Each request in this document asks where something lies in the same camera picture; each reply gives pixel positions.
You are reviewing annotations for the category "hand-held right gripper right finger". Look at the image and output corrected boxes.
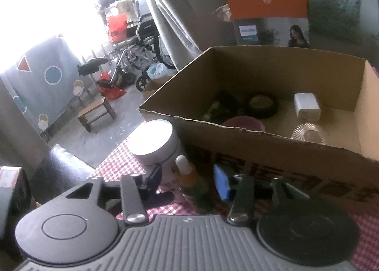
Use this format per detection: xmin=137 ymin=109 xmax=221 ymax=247
xmin=213 ymin=164 xmax=310 ymax=226

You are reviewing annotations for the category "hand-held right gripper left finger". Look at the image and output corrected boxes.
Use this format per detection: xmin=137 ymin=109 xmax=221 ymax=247
xmin=65 ymin=166 xmax=176 ymax=225

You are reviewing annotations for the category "green glass dropper bottle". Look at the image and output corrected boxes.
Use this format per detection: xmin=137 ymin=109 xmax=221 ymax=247
xmin=175 ymin=155 xmax=214 ymax=212

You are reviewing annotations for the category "purple plastic cup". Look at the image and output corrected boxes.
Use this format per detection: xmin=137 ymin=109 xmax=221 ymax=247
xmin=222 ymin=115 xmax=265 ymax=133

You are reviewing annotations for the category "green cap black tube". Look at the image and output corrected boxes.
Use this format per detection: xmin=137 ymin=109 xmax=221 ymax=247
xmin=203 ymin=101 xmax=226 ymax=120

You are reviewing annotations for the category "black tape roll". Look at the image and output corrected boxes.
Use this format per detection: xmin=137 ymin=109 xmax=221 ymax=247
xmin=244 ymin=93 xmax=279 ymax=117

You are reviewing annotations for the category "gold lid cosmetic jar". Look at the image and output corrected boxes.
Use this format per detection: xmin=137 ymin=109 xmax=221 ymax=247
xmin=292 ymin=123 xmax=328 ymax=144

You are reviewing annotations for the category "brown cardboard box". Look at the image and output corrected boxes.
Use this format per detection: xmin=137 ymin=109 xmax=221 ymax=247
xmin=139 ymin=46 xmax=379 ymax=212

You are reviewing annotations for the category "white charger plug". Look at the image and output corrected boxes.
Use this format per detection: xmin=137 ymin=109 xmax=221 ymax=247
xmin=294 ymin=93 xmax=322 ymax=120

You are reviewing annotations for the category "white supplement bottle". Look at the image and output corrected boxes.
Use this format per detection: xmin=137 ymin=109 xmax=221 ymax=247
xmin=130 ymin=119 xmax=190 ymax=203

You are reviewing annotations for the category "small cardboard box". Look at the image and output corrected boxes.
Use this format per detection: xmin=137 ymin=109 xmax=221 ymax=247
xmin=141 ymin=74 xmax=178 ymax=100

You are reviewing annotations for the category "wooden stool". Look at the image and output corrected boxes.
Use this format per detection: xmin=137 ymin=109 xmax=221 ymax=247
xmin=77 ymin=97 xmax=117 ymax=133

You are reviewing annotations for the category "red plastic bag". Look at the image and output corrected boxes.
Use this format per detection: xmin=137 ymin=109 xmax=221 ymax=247
xmin=98 ymin=72 xmax=126 ymax=100

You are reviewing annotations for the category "white plastic bag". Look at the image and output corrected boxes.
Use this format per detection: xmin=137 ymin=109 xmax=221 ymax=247
xmin=146 ymin=63 xmax=172 ymax=80

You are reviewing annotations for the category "blue blanket with shapes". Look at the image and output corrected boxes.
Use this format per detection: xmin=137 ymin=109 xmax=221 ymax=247
xmin=0 ymin=34 xmax=86 ymax=136

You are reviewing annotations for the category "small balance bike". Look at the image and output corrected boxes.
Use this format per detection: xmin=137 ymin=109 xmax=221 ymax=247
xmin=76 ymin=57 xmax=135 ymax=88

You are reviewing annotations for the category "red checked tablecloth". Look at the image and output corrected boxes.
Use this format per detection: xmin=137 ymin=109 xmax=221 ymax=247
xmin=89 ymin=141 xmax=379 ymax=266

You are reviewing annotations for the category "black wheelchair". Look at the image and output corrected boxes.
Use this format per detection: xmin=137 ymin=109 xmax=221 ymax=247
xmin=102 ymin=0 xmax=178 ymax=92

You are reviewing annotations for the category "red shopping bag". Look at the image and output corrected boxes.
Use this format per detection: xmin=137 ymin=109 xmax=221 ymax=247
xmin=107 ymin=13 xmax=128 ymax=43

